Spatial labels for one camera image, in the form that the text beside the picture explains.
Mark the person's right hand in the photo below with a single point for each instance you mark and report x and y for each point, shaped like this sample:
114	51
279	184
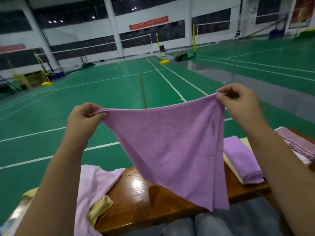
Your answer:
243	108

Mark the person's left hand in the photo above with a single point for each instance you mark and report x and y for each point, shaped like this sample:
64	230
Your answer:
81	126

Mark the pale yellow towel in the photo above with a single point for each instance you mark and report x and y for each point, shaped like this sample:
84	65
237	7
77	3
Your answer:
229	167
30	192
246	143

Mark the purple towel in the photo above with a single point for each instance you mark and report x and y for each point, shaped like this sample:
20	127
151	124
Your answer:
241	157
172	145

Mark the red patterned towel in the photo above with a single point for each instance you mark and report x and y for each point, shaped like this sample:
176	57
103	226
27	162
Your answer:
298	141

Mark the light pink towel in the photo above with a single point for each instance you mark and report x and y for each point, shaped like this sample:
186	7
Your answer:
302	158
93	189

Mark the yellow white striped cloth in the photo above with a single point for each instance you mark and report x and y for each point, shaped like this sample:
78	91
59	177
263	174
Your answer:
101	209

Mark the person's left forearm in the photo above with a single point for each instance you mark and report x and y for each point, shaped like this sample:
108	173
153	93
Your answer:
49	199

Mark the person's right forearm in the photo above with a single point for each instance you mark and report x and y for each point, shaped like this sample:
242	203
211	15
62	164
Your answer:
285	179

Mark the person's grey trousers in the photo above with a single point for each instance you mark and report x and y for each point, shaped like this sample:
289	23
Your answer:
211	226

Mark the badminton net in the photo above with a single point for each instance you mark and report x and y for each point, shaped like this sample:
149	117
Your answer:
98	46

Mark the black sports bag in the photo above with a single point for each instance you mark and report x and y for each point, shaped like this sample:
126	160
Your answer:
180	56

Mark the brown wooden bench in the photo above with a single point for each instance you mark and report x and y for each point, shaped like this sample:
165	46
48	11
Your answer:
142	199

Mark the dark folding chair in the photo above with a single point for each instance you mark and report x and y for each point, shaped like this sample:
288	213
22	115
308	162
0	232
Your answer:
162	48

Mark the red wall banner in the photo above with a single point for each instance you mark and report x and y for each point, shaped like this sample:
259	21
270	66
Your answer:
12	48
149	23

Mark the red wall poster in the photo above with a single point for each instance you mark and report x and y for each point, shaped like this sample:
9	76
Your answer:
305	9

